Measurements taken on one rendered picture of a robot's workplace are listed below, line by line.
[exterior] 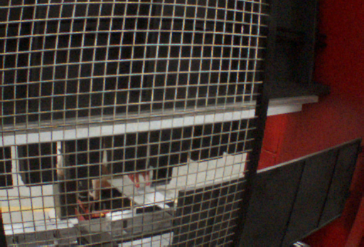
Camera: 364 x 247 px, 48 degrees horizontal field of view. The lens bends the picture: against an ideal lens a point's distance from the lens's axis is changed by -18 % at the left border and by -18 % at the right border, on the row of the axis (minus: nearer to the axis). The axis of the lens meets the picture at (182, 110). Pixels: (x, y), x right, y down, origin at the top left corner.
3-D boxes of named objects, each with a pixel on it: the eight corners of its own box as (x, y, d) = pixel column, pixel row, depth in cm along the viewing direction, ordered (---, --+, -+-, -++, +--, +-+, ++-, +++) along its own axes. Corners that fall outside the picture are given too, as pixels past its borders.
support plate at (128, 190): (138, 177, 222) (138, 175, 222) (172, 198, 203) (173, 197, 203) (106, 181, 211) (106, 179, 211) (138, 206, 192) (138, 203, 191)
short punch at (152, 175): (168, 183, 198) (170, 162, 195) (170, 184, 196) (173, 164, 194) (148, 186, 191) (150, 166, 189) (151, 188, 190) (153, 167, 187)
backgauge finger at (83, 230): (84, 221, 171) (84, 210, 169) (119, 252, 151) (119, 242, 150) (60, 223, 163) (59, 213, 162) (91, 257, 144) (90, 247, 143)
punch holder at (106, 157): (134, 164, 188) (137, 124, 184) (146, 171, 182) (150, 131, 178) (103, 168, 179) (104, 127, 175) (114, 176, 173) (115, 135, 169)
